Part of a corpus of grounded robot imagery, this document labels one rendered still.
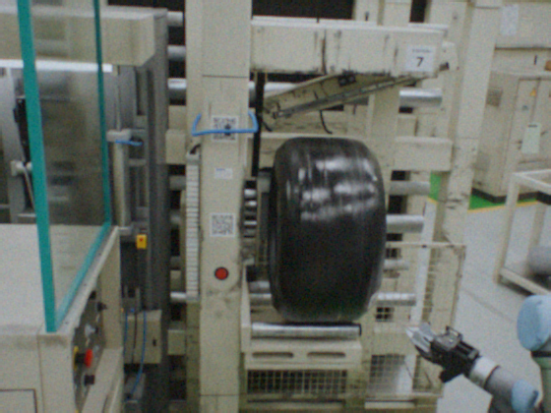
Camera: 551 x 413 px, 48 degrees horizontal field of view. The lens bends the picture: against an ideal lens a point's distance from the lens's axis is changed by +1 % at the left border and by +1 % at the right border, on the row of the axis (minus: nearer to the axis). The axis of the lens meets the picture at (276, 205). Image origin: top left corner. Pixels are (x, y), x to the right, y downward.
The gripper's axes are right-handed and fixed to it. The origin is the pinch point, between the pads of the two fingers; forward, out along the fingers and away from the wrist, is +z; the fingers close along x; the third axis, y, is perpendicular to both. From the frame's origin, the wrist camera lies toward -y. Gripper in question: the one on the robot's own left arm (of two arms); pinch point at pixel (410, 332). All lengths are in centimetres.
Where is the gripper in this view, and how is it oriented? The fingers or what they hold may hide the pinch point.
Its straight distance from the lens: 181.0
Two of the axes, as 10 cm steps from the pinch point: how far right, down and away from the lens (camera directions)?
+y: -1.1, -7.8, -6.2
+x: -7.1, 5.0, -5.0
